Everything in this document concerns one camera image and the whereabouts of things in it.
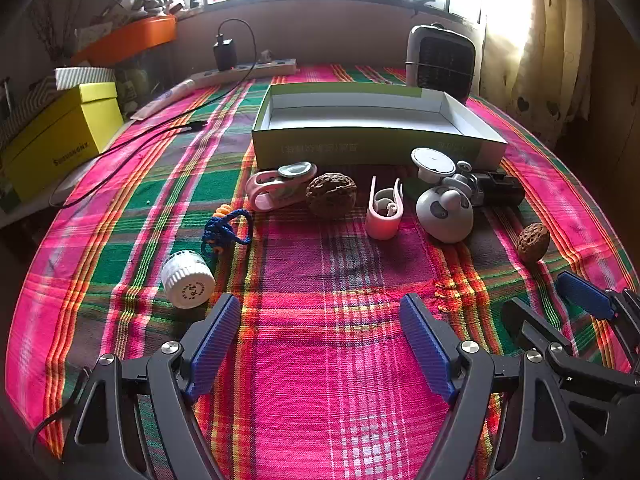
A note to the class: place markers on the white egg-shaped device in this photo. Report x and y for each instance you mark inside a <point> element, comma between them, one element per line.
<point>445,220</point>

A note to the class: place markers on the white power strip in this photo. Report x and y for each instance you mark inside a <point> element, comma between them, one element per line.
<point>270,66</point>

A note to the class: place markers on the white knobbed disc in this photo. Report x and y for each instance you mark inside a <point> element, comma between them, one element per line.
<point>464,166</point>

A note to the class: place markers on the plaid tablecloth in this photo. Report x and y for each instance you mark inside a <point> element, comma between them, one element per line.
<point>325,310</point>

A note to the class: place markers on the brown walnut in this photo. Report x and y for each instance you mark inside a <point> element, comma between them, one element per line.
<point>533,243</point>
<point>331,195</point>

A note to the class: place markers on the white tube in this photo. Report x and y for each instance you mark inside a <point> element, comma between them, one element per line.
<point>165,100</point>

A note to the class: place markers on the round green tin white lid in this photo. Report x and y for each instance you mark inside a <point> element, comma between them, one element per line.
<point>432,159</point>

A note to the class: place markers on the yellow box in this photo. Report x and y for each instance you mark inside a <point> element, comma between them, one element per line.
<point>60,130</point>

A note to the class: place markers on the orange tray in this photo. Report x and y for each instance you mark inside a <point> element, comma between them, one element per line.
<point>135,35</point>

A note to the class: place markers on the black charger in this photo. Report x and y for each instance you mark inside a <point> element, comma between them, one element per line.
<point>225,52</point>

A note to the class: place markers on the black handheld device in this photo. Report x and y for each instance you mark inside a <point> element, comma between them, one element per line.
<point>500,190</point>

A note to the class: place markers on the green cardboard box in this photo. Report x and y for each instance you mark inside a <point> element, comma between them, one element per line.
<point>350,147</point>

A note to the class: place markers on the patterned curtain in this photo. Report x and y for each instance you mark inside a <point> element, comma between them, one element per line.
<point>550,60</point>

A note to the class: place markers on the dried branches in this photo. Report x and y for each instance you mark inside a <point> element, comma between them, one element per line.
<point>55,15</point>

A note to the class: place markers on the grey space heater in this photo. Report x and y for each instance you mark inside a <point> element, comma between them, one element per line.
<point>440,60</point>

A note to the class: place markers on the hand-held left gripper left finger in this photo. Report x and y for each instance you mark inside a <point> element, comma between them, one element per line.
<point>215,345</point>

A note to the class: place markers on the striped box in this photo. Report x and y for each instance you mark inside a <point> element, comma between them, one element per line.
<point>85,77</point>

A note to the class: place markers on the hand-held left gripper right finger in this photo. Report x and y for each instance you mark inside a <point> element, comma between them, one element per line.
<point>425,345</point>

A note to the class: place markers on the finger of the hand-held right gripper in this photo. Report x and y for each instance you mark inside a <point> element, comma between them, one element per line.
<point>585,295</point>
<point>525,322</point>

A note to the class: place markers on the pink and grey clip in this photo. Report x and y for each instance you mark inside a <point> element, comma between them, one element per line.
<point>260,190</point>

